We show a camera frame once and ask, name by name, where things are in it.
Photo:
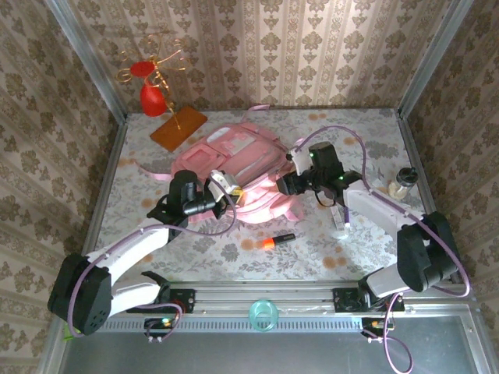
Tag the pink backpack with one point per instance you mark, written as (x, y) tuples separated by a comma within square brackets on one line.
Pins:
[(257, 163)]

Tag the black orange highlighter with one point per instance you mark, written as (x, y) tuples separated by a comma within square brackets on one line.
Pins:
[(278, 240)]

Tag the white stationery package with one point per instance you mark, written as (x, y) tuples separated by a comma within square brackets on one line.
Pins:
[(337, 218)]

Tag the purple pen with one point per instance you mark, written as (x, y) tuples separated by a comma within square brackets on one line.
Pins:
[(347, 218)]

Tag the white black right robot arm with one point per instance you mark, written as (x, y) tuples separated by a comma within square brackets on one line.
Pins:
[(370, 202)]

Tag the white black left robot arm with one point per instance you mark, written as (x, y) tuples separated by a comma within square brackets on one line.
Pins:
[(136, 245)]

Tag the floral tablecloth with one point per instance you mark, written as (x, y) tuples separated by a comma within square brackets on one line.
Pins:
[(234, 269)]

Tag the glass jar black lid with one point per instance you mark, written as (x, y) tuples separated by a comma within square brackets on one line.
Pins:
[(403, 185)]

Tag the red drop ornament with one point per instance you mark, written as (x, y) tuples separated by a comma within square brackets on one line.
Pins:
[(153, 101)]

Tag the teal tape roll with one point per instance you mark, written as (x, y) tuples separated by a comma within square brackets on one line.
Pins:
[(253, 311)]

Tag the red disc ornament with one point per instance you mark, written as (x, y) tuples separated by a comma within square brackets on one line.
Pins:
[(141, 69)]

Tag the grey metal panel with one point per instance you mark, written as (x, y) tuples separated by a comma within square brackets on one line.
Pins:
[(253, 354)]

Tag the aluminium side rail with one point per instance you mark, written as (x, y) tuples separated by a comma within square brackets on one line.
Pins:
[(111, 156), (411, 148)]

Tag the aluminium cross rail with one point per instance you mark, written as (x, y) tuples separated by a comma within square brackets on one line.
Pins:
[(234, 298)]

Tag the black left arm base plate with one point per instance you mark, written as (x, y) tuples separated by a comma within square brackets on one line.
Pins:
[(183, 300)]

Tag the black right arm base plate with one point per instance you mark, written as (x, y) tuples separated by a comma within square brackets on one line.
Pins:
[(345, 300)]

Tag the aluminium frame post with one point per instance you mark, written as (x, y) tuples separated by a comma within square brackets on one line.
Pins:
[(430, 58), (91, 58)]

